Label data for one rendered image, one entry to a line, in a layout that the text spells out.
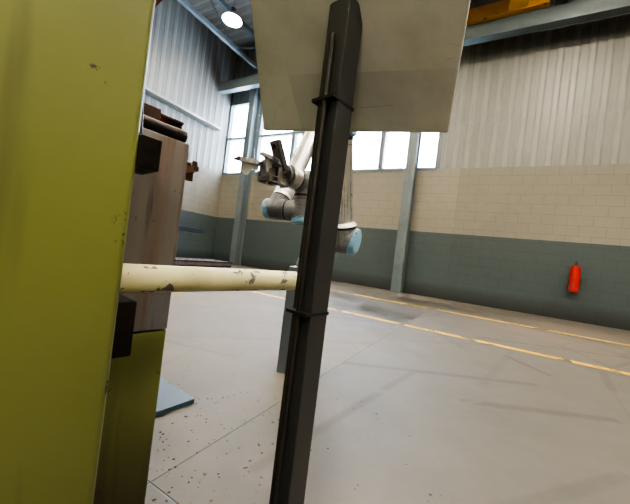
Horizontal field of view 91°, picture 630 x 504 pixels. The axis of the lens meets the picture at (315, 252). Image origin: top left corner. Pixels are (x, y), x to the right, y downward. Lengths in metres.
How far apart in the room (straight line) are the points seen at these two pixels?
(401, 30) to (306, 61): 0.16
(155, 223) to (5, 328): 0.40
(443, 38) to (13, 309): 0.65
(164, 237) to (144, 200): 0.09
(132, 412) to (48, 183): 0.58
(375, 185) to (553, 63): 4.25
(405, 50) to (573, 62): 8.26
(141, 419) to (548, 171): 7.74
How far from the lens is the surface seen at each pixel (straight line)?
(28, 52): 0.48
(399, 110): 0.59
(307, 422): 0.53
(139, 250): 0.78
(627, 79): 8.71
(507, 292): 7.59
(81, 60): 0.49
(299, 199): 1.26
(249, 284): 0.64
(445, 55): 0.59
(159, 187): 0.79
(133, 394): 0.86
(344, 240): 1.68
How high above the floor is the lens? 0.69
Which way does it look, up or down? level
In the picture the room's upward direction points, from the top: 7 degrees clockwise
